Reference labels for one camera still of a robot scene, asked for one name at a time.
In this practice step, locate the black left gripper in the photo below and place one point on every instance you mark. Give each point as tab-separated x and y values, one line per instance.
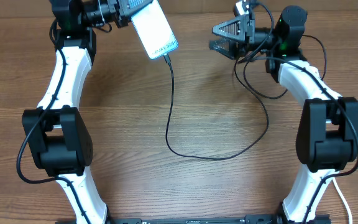
121	21

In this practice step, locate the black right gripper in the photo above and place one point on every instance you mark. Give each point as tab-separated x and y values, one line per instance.
241	32

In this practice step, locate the blue Galaxy smartphone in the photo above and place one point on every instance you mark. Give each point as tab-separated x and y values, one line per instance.
154	30

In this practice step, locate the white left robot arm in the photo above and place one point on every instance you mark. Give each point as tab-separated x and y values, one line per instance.
57	145

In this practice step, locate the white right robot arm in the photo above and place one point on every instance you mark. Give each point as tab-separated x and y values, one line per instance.
327	137

